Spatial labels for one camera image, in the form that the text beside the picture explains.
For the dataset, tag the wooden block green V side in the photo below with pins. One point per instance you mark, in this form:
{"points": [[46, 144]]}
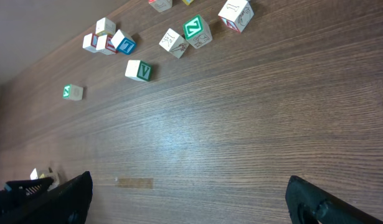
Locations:
{"points": [[138, 70]]}

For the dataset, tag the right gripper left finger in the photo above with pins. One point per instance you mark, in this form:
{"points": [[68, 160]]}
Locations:
{"points": [[67, 203]]}

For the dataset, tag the blue letter wooden block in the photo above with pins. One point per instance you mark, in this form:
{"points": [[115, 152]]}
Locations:
{"points": [[123, 42]]}

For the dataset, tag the red-sided K wooden block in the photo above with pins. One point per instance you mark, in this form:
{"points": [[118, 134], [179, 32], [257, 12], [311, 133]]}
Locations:
{"points": [[174, 43]]}

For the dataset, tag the yellow top wooden block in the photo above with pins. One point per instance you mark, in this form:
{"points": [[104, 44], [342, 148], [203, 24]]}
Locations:
{"points": [[40, 174]]}

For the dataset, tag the plain wooden block top-left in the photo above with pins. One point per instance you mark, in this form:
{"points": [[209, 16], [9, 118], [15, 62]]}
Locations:
{"points": [[90, 42]]}

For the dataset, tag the green z block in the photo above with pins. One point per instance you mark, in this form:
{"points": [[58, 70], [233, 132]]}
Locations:
{"points": [[72, 92], [197, 32]]}

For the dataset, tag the red A number one block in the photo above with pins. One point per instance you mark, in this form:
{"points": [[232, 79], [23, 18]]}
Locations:
{"points": [[236, 14]]}

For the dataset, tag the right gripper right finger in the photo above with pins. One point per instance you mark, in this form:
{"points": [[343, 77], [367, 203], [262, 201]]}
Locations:
{"points": [[309, 204]]}

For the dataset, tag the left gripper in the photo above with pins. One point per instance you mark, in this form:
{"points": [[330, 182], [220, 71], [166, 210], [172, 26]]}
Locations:
{"points": [[18, 192]]}

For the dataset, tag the wooden block with number eight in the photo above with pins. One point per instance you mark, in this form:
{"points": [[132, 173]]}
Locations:
{"points": [[105, 46]]}

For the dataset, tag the red A wooden block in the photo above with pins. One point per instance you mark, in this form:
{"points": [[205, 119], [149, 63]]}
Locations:
{"points": [[161, 5]]}

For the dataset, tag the plain wooden block top-right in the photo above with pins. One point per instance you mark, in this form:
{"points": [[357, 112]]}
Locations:
{"points": [[187, 2]]}

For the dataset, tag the green Z block left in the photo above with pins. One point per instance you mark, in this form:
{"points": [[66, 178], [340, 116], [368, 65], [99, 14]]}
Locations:
{"points": [[72, 92]]}

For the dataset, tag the green Z block right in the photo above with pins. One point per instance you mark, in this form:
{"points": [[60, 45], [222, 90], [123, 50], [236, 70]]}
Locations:
{"points": [[197, 32]]}

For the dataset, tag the yellow-sided wooden block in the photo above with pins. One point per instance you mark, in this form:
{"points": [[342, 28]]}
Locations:
{"points": [[105, 26]]}

